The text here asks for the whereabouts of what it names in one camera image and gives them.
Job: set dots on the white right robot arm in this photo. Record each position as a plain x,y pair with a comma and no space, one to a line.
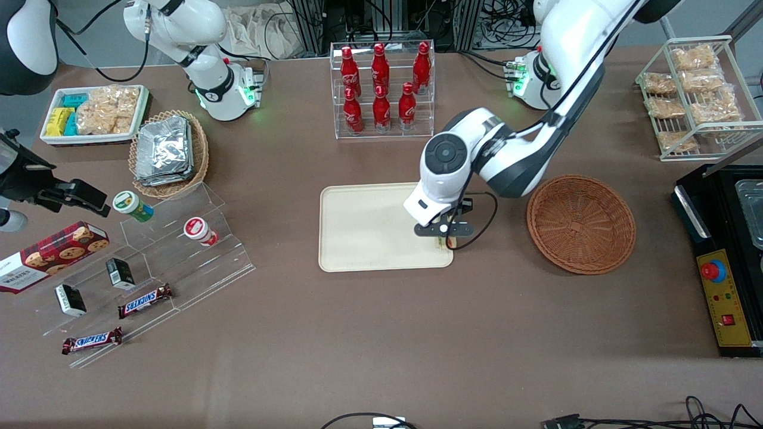
179,24

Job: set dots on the clear bag of rice crackers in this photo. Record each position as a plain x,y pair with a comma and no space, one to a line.
693,58
666,108
678,142
715,108
702,80
660,84

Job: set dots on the clear acrylic bottle rack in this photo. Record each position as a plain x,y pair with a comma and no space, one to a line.
426,113

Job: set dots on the Snickers chocolate bar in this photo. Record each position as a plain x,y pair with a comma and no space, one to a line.
92,341
145,301

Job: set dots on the grey cylindrical object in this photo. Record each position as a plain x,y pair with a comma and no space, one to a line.
11,220

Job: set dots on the red emergency stop button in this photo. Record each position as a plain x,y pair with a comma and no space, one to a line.
713,271

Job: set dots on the black appliance with yellow panel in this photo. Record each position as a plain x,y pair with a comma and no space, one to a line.
724,238

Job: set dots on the triangle sandwich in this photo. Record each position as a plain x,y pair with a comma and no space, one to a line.
442,241

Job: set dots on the teal snack packet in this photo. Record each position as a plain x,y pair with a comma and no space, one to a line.
76,99
71,124

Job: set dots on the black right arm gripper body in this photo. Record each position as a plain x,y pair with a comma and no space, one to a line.
25,182

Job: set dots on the clear plastic container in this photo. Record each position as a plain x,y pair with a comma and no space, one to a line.
750,211

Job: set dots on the red Coca-Cola bottle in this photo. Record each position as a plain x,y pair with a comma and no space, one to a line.
380,67
381,112
422,68
407,107
349,71
353,113

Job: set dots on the red Walkers cookie box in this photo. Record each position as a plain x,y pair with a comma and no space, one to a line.
47,256

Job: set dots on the yellow snack packet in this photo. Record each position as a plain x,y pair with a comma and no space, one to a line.
58,121

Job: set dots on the small black box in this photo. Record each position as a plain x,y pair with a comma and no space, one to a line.
120,273
70,300

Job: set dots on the black plug connector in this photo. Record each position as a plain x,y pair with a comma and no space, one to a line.
563,422

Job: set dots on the red lidded snack cup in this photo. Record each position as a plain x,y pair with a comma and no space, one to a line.
199,231

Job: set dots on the large clear bag of crackers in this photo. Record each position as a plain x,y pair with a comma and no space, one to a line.
107,110

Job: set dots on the wicker basket with foil packs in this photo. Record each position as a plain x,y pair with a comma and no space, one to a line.
199,155

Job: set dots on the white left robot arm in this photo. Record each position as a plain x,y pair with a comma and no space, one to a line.
566,36

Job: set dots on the grey metal bar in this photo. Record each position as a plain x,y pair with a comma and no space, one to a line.
733,158

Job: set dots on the silver foil wrapped pack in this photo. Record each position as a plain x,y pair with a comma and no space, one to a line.
161,179
164,146

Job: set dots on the crumpled white cloth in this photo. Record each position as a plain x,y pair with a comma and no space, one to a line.
262,30

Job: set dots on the empty brown wicker basket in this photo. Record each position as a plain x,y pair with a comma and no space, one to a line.
581,225

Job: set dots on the clear acrylic tiered stand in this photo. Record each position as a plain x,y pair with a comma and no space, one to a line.
197,265

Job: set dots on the white rectangular snack tray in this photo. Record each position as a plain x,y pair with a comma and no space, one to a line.
50,140

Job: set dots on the cream plastic tray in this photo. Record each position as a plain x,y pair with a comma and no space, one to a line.
363,229

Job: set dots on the green lidded snack cup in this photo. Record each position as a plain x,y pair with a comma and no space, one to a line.
132,205

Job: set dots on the aluminium frame rack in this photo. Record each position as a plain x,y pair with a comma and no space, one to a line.
387,18

